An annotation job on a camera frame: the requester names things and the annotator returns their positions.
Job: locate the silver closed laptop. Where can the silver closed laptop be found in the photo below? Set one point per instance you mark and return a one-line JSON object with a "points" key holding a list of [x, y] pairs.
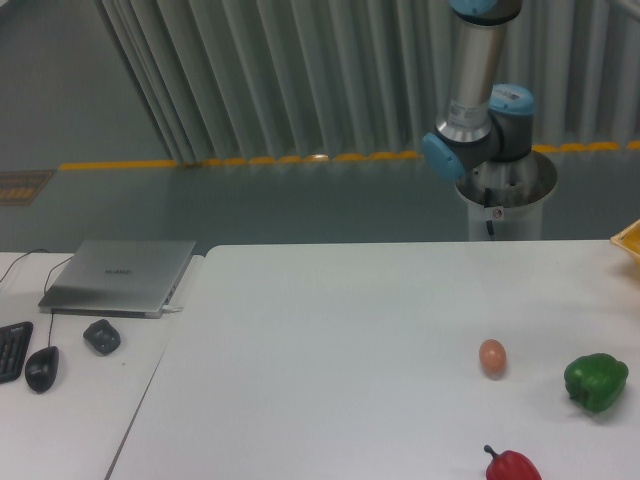
{"points": [[119, 278]]}

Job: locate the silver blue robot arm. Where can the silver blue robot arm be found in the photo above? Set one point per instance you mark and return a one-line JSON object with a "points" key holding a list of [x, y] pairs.
{"points": [[481, 120]]}

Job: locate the brown egg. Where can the brown egg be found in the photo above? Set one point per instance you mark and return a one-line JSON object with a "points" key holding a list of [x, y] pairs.
{"points": [[492, 358]]}

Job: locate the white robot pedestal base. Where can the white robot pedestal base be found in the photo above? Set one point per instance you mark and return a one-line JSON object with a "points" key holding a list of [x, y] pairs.
{"points": [[505, 200]]}

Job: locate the black computer mouse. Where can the black computer mouse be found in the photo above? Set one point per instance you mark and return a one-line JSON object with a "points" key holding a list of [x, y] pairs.
{"points": [[41, 369]]}

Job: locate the black keyboard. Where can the black keyboard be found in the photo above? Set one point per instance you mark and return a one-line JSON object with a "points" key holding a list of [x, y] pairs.
{"points": [[14, 343]]}

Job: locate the green bell pepper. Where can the green bell pepper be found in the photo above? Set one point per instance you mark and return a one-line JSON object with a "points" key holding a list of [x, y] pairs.
{"points": [[595, 381]]}

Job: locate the small black case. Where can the small black case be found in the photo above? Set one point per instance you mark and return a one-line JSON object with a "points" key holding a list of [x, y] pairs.
{"points": [[102, 337]]}

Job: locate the yellow basket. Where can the yellow basket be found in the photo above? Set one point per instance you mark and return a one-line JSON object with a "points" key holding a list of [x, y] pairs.
{"points": [[628, 240]]}

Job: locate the red bell pepper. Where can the red bell pepper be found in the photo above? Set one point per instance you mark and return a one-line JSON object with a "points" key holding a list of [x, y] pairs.
{"points": [[510, 465]]}

